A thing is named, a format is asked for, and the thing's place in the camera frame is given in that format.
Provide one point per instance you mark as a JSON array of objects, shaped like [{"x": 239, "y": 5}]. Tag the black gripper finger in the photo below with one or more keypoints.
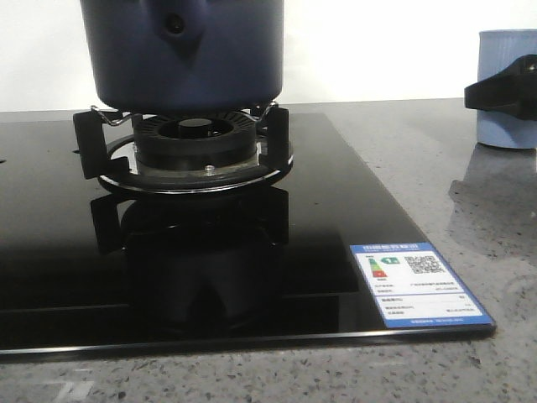
[{"x": 512, "y": 91}]

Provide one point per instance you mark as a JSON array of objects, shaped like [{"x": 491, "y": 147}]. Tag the light blue ribbed cup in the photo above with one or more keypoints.
[{"x": 497, "y": 50}]

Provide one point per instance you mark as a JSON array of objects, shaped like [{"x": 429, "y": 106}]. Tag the dark blue cooking pot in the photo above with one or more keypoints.
[{"x": 185, "y": 56}]

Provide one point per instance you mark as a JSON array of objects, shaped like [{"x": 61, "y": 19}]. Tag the black metal pot support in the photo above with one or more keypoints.
[{"x": 107, "y": 150}]

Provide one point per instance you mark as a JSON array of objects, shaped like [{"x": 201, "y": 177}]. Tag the blue white energy label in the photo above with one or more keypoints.
[{"x": 413, "y": 286}]

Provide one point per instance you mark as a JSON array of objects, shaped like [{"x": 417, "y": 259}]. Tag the black round gas burner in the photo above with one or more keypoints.
[{"x": 178, "y": 146}]

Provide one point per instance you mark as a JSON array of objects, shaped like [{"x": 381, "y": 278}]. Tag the black glass gas cooktop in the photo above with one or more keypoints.
[{"x": 87, "y": 272}]

